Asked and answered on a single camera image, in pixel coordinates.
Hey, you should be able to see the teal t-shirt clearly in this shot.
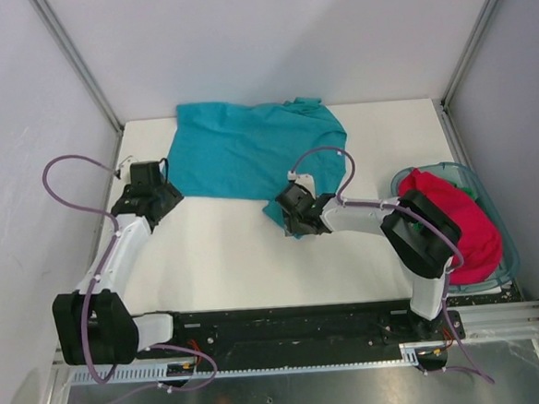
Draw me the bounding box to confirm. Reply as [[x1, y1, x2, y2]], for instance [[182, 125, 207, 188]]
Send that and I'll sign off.
[[167, 98, 347, 225]]

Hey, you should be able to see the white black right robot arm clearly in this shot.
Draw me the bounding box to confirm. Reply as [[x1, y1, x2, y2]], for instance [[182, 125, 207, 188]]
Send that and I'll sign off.
[[275, 182, 464, 340]]

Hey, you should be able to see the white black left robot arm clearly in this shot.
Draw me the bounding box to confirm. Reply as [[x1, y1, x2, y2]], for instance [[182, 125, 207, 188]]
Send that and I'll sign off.
[[52, 160, 187, 366]]

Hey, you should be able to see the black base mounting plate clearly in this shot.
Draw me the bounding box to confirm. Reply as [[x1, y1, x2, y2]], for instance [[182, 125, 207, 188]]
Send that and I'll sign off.
[[138, 299, 466, 368]]

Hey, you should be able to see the green t-shirt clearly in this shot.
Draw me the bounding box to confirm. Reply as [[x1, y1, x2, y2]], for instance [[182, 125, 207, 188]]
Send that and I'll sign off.
[[459, 186, 477, 201]]

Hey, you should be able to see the magenta red t-shirt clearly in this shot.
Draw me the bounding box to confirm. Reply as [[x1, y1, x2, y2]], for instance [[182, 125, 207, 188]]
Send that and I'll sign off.
[[398, 169, 504, 286]]

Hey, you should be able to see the clear blue plastic bin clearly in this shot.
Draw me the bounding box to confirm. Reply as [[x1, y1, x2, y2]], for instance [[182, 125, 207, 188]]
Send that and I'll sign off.
[[389, 161, 520, 295]]

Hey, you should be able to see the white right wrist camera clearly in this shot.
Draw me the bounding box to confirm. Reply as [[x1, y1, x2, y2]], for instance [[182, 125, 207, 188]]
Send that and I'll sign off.
[[287, 171, 317, 197]]

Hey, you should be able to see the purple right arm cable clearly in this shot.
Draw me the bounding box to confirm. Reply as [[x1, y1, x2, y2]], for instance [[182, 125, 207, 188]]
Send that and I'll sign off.
[[286, 135, 496, 398]]

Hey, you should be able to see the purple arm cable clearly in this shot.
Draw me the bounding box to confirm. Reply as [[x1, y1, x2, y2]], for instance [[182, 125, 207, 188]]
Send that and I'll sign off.
[[286, 135, 496, 398], [42, 145, 221, 404]]

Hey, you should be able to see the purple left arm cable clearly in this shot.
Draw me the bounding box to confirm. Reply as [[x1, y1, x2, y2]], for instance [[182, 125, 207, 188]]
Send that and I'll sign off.
[[42, 145, 221, 404]]

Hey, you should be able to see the right aluminium corner post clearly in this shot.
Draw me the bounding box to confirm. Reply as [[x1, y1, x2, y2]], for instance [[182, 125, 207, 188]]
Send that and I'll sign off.
[[433, 0, 530, 108]]

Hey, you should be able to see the aluminium corner post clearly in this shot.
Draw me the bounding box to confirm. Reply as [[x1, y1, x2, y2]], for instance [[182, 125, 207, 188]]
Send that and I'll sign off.
[[28, 0, 125, 138], [433, 0, 530, 108]]

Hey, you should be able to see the white slotted cable duct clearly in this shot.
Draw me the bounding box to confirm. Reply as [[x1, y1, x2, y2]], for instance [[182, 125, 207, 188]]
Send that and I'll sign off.
[[67, 339, 456, 393]]

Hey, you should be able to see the left aluminium corner post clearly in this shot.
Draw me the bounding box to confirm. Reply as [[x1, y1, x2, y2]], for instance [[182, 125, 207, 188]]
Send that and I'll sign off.
[[28, 0, 125, 138]]

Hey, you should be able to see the aluminium frame rail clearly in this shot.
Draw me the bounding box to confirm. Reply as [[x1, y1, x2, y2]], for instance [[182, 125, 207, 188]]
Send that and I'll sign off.
[[457, 301, 539, 343]]

